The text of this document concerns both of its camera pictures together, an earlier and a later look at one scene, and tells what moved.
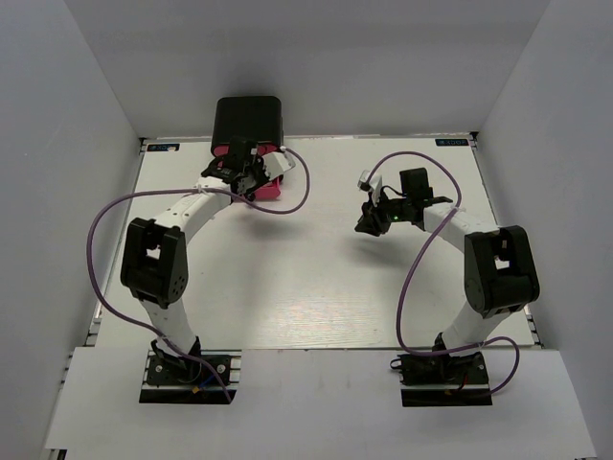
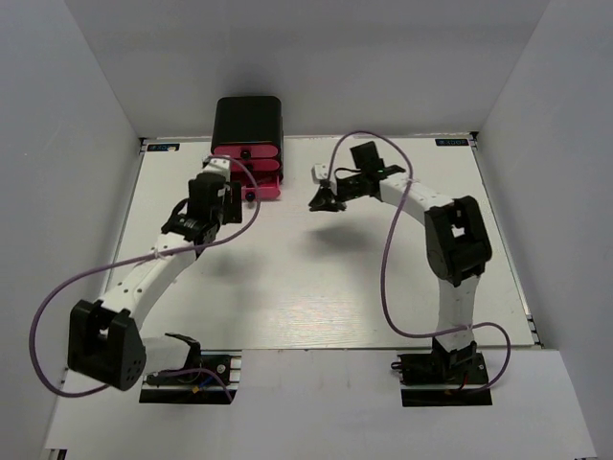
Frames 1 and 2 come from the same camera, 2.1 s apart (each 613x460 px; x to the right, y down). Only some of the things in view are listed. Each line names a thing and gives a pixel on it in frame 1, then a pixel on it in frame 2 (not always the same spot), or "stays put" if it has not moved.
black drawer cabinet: [258, 117] stays put
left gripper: [260, 165] to [234, 214]
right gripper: [373, 221] to [325, 199]
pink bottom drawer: [270, 191] stays put
